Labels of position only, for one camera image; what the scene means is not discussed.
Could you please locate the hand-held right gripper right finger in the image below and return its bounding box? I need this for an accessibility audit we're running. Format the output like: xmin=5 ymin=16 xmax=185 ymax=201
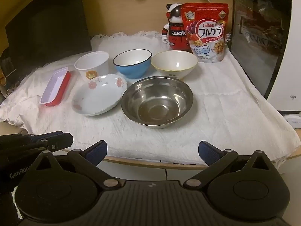
xmin=183 ymin=140 xmax=271 ymax=190

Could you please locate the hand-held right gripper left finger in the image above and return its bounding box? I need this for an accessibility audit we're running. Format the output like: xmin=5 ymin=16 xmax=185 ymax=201
xmin=35 ymin=140 xmax=119 ymax=190

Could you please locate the stainless steel bowl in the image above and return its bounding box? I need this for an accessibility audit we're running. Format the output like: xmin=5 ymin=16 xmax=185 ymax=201
xmin=121 ymin=76 xmax=194 ymax=129

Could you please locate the blue enamel bowl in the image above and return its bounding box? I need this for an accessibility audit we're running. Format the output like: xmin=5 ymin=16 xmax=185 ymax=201
xmin=113 ymin=49 xmax=152 ymax=79

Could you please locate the black monitor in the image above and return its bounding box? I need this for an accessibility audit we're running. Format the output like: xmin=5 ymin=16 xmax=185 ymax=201
xmin=4 ymin=0 xmax=93 ymax=82

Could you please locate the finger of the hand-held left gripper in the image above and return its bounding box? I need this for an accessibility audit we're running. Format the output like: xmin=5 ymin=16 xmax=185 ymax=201
xmin=0 ymin=144 xmax=55 ymax=161
xmin=0 ymin=132 xmax=74 ymax=150

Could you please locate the red and black robot figure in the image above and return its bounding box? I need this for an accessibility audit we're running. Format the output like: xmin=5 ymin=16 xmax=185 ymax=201
xmin=161 ymin=3 xmax=191 ymax=52

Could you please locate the white plastic bowl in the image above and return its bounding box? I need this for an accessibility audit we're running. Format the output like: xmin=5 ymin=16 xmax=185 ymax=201
xmin=74 ymin=51 xmax=110 ymax=81

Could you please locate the red and white rectangular tray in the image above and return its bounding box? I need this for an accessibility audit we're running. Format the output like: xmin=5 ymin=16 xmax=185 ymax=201
xmin=40 ymin=67 xmax=71 ymax=107

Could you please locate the white cloth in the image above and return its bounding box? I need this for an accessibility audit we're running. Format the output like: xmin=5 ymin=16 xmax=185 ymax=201
xmin=0 ymin=31 xmax=301 ymax=168

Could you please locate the red cereal bag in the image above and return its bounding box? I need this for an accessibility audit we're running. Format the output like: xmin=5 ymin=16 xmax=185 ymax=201
xmin=181 ymin=3 xmax=230 ymax=63

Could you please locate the white floral plate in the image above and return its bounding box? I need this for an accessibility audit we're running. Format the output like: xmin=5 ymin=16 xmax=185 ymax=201
xmin=71 ymin=74 xmax=128 ymax=116

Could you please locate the cream ceramic bowl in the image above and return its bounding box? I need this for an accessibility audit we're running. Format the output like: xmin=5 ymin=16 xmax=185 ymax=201
xmin=151 ymin=50 xmax=198 ymax=80

